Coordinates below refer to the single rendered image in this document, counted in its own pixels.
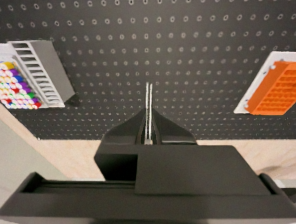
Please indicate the orange tube rack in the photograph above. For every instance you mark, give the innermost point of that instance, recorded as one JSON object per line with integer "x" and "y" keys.
{"x": 279, "y": 84}

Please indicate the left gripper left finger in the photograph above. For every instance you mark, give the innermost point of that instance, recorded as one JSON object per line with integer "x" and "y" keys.
{"x": 129, "y": 131}

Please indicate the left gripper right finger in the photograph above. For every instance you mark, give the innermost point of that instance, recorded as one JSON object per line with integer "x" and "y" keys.
{"x": 168, "y": 132}

